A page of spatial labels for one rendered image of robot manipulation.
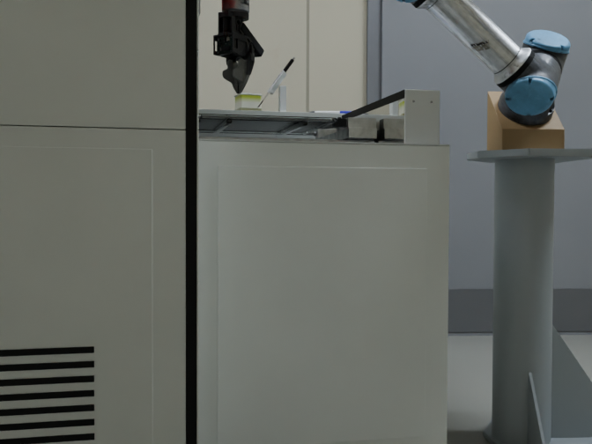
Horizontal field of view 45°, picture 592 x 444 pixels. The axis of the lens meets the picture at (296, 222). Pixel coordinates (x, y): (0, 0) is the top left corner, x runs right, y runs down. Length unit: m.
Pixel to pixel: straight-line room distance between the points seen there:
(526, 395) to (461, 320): 1.72
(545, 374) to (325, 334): 0.69
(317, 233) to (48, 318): 0.63
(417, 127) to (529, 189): 0.39
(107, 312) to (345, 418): 0.65
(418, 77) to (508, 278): 1.87
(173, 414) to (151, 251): 0.33
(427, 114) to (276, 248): 0.52
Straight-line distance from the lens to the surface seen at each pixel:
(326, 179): 1.69
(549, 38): 2.02
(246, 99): 2.38
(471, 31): 1.85
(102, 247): 1.43
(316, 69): 3.72
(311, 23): 3.77
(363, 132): 1.97
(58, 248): 1.44
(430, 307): 1.79
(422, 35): 3.79
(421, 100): 1.85
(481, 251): 3.79
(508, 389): 2.12
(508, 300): 2.07
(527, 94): 1.87
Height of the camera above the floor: 0.68
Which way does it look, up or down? 2 degrees down
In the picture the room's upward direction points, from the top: straight up
